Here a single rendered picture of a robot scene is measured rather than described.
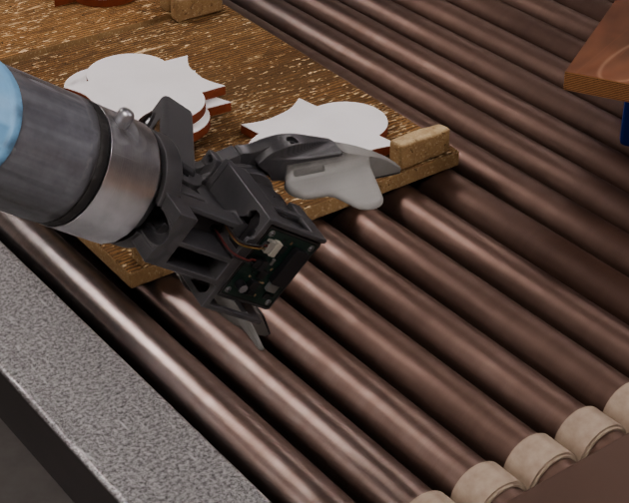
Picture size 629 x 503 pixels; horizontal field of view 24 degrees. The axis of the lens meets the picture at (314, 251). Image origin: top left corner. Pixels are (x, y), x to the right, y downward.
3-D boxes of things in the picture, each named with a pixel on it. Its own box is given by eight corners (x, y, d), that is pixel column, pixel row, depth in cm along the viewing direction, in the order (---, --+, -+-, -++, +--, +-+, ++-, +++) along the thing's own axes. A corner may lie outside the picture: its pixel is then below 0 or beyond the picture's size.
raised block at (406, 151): (399, 173, 131) (400, 146, 130) (386, 165, 133) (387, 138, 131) (450, 155, 134) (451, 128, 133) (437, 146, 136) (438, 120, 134)
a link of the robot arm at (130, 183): (8, 175, 85) (85, 65, 83) (68, 196, 88) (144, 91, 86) (53, 253, 80) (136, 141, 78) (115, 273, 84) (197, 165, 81)
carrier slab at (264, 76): (130, 289, 119) (129, 273, 118) (-70, 99, 147) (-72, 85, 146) (459, 166, 136) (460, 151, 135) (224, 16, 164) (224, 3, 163)
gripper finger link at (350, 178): (433, 213, 95) (309, 247, 91) (388, 160, 98) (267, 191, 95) (441, 175, 93) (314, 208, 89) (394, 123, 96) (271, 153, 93)
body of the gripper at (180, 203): (264, 330, 91) (120, 286, 83) (207, 247, 97) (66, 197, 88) (337, 240, 89) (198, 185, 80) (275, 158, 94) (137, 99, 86)
